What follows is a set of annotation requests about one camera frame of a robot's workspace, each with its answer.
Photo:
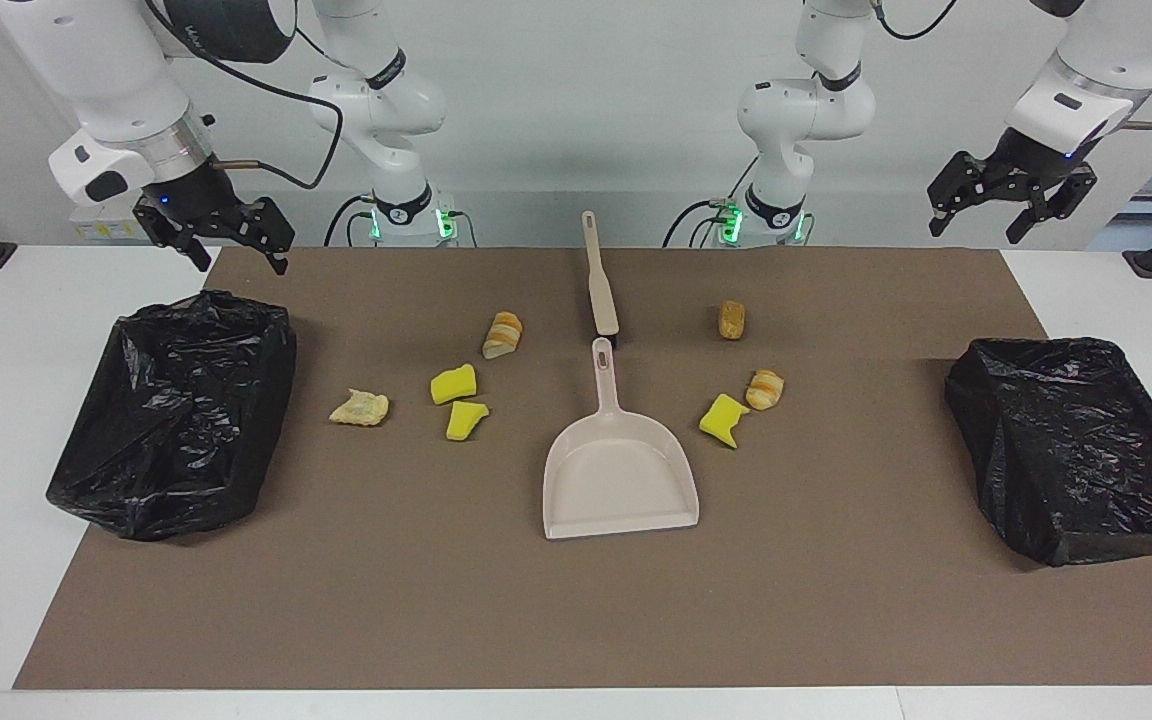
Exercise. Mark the pale cracker piece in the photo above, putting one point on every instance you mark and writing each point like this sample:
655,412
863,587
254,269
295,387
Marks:
361,408

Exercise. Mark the large notched yellow sponge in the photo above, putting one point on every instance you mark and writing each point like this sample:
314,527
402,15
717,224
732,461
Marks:
721,420

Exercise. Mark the white wall socket box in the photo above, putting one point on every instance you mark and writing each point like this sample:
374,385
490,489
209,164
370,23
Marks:
101,228

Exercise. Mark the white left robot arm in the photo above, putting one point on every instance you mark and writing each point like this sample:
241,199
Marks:
806,110

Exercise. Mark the brown table mat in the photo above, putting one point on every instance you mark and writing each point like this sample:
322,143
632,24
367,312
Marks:
576,620

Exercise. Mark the rounded yellow sponge chunk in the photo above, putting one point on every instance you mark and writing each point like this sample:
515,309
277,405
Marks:
453,385

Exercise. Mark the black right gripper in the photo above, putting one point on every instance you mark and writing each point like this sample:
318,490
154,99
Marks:
191,190

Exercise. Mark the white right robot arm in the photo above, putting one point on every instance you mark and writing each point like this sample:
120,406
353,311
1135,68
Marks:
96,90

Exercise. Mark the small notched yellow sponge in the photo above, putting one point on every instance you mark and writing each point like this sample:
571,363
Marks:
463,422

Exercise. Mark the beige hand brush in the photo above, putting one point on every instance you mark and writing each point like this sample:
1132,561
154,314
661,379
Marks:
601,300

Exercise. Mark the brown bread roll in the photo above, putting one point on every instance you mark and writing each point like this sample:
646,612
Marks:
731,320

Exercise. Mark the striped croissant bread piece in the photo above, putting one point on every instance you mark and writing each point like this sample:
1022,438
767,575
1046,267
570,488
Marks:
765,390
502,335

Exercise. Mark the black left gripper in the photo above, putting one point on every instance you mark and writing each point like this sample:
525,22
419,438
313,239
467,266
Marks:
1026,160

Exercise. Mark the black trash bag bin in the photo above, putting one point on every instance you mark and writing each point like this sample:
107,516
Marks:
1066,450
166,440

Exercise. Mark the beige plastic dustpan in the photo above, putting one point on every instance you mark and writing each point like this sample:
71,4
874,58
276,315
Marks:
621,480

